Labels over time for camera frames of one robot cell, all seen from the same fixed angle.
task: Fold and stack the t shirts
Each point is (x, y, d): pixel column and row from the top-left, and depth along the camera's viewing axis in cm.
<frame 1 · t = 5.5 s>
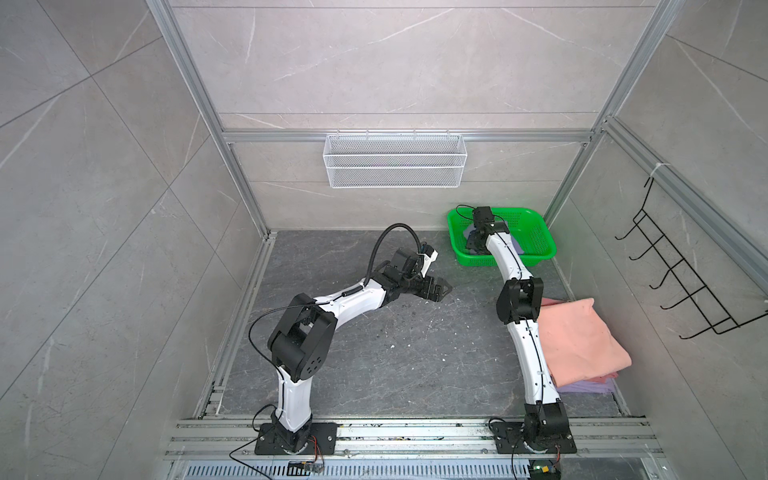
left hand: (441, 279, 88), fingers open
right hand: (478, 242, 115), fingers open
green plastic basket: (526, 224, 117), point 6 cm above the table
folded pink t shirt: (578, 347, 83), point 8 cm above the table
folded purple t shirt: (585, 386, 81), point 3 cm above the table

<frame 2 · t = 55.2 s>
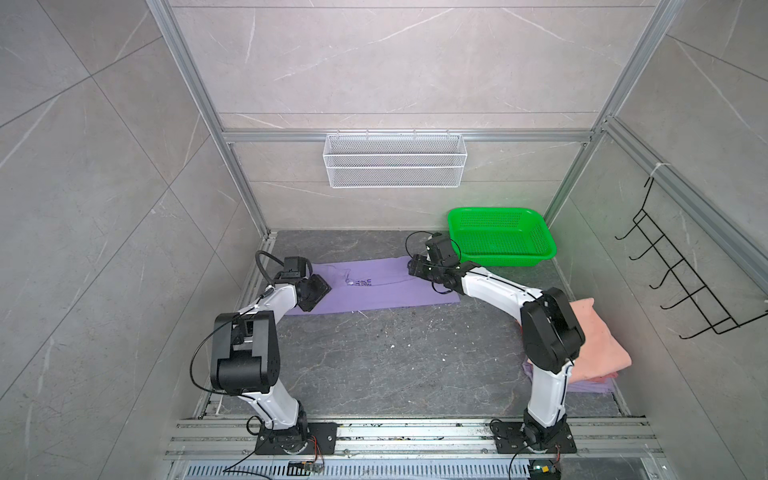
left hand: (325, 282, 96), fingers open
right hand: (414, 263, 95), fingers open
purple t shirt: (373, 284, 105), on the table
the other named things where they were.

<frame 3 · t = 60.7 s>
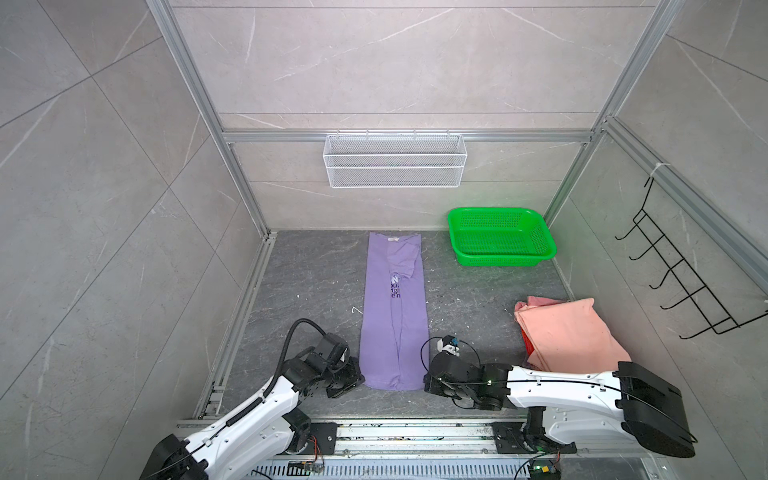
left hand: (367, 371, 80), fingers closed
right hand: (421, 379, 80), fingers closed
purple t shirt: (394, 351, 90), on the table
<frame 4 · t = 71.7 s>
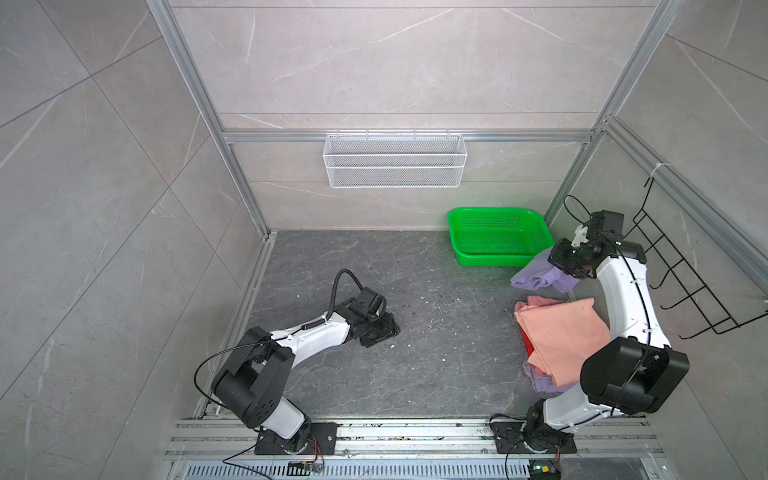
left hand: (395, 326, 87), fingers open
right hand: (551, 253, 83), fingers closed
purple t shirt: (540, 273, 76), point 27 cm above the table
